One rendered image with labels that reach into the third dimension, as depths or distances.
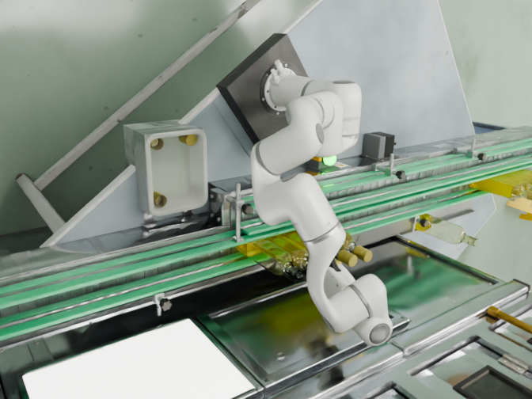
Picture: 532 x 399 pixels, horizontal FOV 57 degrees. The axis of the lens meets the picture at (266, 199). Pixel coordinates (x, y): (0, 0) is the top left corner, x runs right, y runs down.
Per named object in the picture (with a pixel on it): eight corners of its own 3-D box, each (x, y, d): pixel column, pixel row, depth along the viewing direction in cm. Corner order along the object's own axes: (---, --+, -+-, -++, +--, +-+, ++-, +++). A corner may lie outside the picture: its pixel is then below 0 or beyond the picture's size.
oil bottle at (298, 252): (252, 246, 149) (296, 275, 133) (252, 229, 147) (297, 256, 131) (267, 242, 152) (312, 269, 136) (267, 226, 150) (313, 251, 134)
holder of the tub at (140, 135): (139, 225, 140) (150, 234, 134) (133, 129, 131) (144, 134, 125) (194, 214, 149) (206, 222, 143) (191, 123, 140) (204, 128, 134)
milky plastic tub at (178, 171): (138, 208, 138) (150, 218, 131) (132, 129, 130) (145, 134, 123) (194, 197, 147) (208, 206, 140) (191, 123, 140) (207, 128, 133)
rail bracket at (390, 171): (368, 170, 170) (398, 180, 160) (370, 150, 168) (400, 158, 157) (376, 169, 172) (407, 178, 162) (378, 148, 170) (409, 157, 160)
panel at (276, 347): (15, 384, 108) (51, 502, 82) (13, 373, 107) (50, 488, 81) (324, 276, 157) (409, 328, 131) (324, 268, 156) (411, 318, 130)
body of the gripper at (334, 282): (363, 320, 117) (340, 296, 127) (367, 282, 114) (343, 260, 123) (335, 325, 114) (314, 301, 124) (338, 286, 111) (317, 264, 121)
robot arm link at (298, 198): (357, 199, 107) (303, 218, 116) (309, 112, 103) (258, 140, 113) (328, 234, 94) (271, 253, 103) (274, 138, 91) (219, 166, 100)
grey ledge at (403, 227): (287, 254, 172) (308, 266, 163) (288, 230, 169) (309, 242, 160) (454, 204, 224) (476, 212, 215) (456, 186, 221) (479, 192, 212)
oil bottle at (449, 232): (410, 227, 193) (469, 252, 173) (411, 214, 191) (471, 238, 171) (419, 222, 196) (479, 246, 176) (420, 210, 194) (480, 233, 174)
